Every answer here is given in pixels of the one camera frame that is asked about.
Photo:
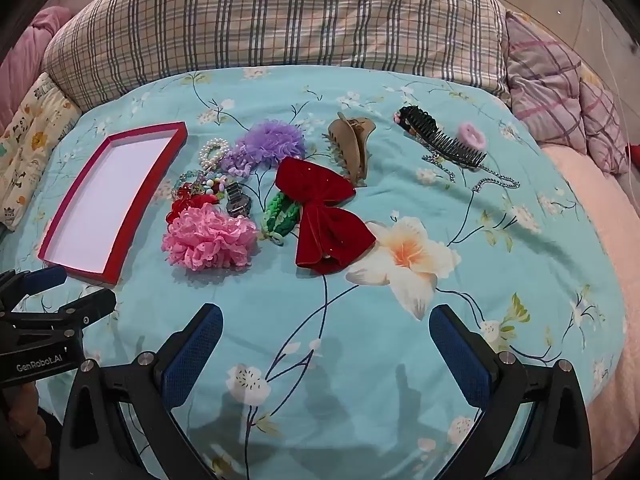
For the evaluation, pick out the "pink fleece blanket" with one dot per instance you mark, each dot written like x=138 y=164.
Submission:
x=615 y=240

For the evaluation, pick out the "cartoon printed pillow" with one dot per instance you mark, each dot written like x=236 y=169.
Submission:
x=35 y=135

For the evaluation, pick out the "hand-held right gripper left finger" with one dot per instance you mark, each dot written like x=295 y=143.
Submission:
x=192 y=355

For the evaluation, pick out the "beige claw hair clip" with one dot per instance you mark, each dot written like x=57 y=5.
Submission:
x=355 y=145

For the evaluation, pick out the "black comb hair clip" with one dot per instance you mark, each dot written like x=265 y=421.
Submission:
x=440 y=137

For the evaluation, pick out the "colourful beaded charm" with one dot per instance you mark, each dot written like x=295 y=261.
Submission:
x=212 y=182

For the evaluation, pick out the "red crystal hair clip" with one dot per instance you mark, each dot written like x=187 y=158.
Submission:
x=175 y=214

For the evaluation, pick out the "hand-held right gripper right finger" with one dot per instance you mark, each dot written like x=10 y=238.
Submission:
x=460 y=355

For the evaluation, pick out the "green knitted hair clip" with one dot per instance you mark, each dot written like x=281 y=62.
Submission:
x=280 y=215

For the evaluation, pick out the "purple lace flower scrunchie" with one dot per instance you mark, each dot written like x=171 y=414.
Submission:
x=272 y=142

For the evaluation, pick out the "pink quilted blanket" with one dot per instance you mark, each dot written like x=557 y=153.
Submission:
x=40 y=30

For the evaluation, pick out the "red velvet bow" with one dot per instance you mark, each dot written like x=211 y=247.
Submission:
x=320 y=220

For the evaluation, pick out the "turquoise floral bed sheet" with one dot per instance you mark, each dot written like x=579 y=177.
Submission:
x=350 y=360

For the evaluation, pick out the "pink lace flower scrunchie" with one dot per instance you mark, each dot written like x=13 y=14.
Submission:
x=210 y=240

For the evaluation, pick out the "pink plaid pillow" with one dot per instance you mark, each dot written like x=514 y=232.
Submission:
x=550 y=80

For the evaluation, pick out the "red rectangular box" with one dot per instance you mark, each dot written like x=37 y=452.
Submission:
x=100 y=200

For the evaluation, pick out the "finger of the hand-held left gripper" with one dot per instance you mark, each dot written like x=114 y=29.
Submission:
x=90 y=305
x=45 y=277

